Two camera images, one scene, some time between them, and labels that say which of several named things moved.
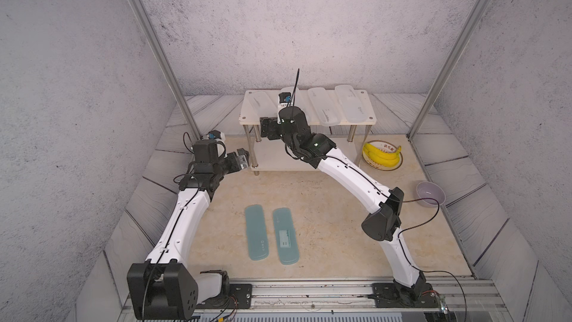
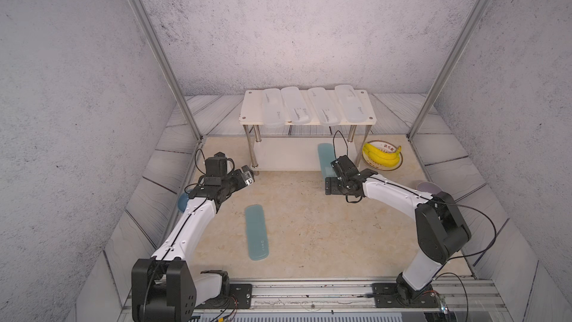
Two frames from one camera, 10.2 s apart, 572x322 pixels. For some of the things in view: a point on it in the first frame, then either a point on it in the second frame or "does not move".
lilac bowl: (427, 189) does not move
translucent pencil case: (323, 106) does not move
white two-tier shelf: (346, 116) does not move
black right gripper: (275, 123) to (331, 187)
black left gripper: (235, 166) to (242, 182)
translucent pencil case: (350, 103) does not move
